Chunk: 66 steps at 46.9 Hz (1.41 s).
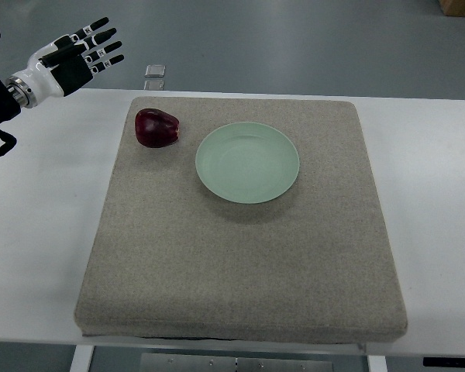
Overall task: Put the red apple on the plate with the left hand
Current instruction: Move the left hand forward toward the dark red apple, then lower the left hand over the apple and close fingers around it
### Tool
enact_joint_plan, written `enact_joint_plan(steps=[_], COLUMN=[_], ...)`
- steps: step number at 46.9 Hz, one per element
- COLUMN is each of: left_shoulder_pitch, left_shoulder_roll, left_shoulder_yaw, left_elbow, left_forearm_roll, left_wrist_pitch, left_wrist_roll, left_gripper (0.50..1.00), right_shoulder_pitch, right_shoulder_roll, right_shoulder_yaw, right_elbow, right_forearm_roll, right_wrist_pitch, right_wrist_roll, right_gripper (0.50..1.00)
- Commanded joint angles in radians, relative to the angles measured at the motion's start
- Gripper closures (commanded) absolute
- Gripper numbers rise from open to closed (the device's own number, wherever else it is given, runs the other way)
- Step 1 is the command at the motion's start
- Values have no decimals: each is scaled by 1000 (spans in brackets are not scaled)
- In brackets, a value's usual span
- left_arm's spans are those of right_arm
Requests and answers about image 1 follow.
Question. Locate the black table control panel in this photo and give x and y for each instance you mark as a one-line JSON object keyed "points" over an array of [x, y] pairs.
{"points": [[450, 362]]}

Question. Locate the red apple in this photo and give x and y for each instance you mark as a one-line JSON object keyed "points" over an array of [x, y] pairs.
{"points": [[155, 128]]}

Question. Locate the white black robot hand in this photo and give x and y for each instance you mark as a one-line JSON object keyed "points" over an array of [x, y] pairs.
{"points": [[65, 65]]}

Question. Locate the white right table leg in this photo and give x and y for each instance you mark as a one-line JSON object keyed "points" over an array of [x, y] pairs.
{"points": [[377, 364]]}

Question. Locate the beige fabric cushion mat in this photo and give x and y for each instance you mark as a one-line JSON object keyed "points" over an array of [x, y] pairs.
{"points": [[172, 260]]}

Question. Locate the metal floor plate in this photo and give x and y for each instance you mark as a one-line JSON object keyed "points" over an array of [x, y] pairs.
{"points": [[155, 71], [154, 85]]}

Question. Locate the light green plate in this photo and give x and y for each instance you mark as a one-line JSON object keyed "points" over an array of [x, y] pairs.
{"points": [[247, 162]]}

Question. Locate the metal floor plate upper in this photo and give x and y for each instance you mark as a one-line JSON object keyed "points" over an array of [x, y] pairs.
{"points": [[155, 71]]}

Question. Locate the metal table crossbar plate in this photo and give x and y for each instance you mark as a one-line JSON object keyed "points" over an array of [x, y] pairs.
{"points": [[181, 362]]}

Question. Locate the white table leg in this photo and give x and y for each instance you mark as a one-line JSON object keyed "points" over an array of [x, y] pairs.
{"points": [[377, 364], [82, 358]]}

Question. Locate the white left table leg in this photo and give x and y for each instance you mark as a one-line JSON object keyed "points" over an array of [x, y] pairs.
{"points": [[82, 358]]}

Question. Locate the cardboard box corner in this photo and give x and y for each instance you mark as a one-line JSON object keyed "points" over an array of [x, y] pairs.
{"points": [[453, 7]]}

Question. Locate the metal floor plate lower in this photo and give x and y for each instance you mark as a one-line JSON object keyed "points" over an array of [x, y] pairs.
{"points": [[154, 85]]}

